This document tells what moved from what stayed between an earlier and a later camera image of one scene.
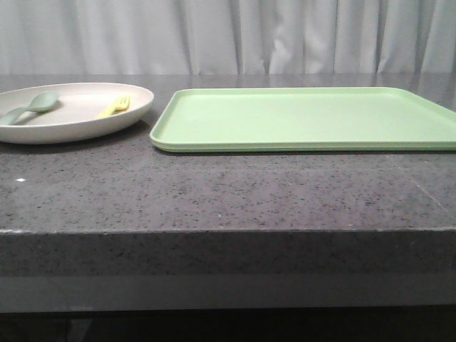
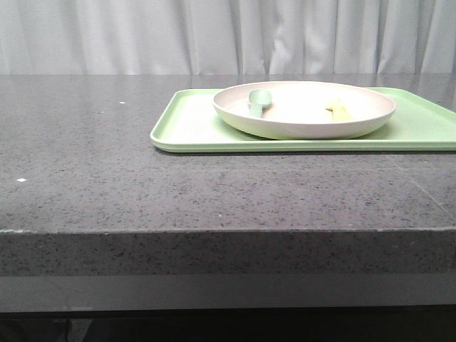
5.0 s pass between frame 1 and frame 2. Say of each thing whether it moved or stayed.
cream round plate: moved
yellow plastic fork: moved
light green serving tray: stayed
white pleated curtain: stayed
